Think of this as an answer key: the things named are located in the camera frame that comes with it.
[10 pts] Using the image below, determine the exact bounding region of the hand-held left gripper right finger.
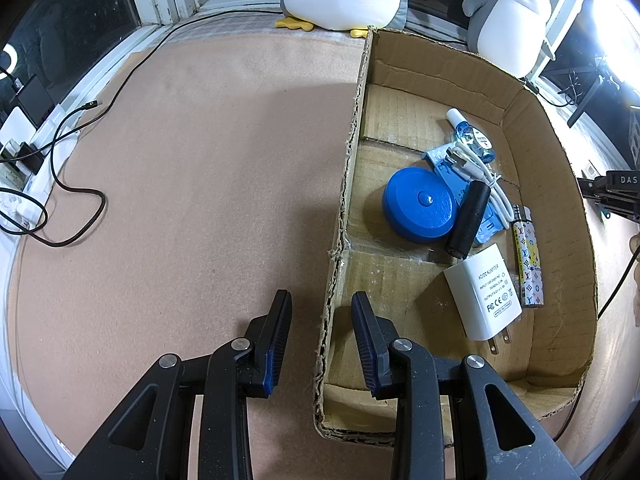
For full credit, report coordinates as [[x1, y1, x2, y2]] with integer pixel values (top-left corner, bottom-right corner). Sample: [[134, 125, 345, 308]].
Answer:
[[351, 291, 581, 480]]

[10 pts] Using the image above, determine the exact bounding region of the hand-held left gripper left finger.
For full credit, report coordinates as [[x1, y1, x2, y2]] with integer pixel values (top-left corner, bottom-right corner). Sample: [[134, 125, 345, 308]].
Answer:
[[65, 289, 293, 480]]

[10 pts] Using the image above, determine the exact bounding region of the cardboard box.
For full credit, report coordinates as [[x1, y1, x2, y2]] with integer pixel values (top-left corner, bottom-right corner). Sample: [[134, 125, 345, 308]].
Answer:
[[312, 27, 599, 445]]

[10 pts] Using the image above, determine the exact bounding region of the patterned lighter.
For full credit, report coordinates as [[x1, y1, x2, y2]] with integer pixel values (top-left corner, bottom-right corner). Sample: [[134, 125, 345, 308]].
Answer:
[[511, 205, 545, 308]]

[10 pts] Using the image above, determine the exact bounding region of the white power adapter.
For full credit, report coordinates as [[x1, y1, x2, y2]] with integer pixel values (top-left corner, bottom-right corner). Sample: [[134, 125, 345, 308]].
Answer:
[[442, 242, 524, 356]]

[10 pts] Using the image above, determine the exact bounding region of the white cable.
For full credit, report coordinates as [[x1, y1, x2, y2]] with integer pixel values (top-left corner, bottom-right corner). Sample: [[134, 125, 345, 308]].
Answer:
[[445, 142, 516, 221]]

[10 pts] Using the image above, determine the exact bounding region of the blue round case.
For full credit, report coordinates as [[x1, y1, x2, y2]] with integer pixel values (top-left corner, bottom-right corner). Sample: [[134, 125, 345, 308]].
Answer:
[[382, 167, 458, 245]]

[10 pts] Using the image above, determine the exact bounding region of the black cylinder stick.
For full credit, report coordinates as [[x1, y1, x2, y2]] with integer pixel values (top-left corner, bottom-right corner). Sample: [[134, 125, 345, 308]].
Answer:
[[445, 180, 491, 260]]

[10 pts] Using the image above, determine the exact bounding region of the small blue bottle white cap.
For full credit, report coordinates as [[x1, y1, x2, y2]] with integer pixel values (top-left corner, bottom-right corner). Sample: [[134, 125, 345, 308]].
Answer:
[[445, 108, 496, 163]]

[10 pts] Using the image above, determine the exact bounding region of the blue folding phone stand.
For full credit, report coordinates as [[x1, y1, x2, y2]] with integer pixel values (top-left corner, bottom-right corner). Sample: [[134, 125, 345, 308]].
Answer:
[[422, 142, 506, 246]]

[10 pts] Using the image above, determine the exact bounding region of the tan felt mat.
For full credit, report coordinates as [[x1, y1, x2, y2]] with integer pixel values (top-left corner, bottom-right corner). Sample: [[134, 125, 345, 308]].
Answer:
[[7, 25, 640, 480]]

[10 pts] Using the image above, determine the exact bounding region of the white power strip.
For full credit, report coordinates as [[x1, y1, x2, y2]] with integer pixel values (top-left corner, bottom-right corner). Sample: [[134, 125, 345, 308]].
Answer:
[[0, 105, 66, 233]]

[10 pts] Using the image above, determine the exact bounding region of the black plug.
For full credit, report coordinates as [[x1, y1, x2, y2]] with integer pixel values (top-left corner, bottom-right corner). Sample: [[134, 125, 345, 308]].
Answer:
[[0, 142, 46, 173]]

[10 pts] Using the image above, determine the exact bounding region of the black flat device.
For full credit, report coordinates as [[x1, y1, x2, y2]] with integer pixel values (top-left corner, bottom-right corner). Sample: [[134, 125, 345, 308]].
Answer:
[[10, 75, 53, 126]]

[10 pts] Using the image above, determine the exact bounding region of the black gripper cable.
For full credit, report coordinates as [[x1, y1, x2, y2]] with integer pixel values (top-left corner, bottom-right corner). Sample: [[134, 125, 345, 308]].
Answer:
[[550, 247, 640, 441]]

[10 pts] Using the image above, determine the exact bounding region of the black looped charging cable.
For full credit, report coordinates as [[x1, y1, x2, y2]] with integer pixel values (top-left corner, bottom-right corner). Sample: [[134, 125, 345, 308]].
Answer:
[[0, 101, 107, 249]]

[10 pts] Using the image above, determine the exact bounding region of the long black cable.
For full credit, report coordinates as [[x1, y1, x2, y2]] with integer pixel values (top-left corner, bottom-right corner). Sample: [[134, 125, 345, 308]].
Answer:
[[20, 7, 283, 161]]

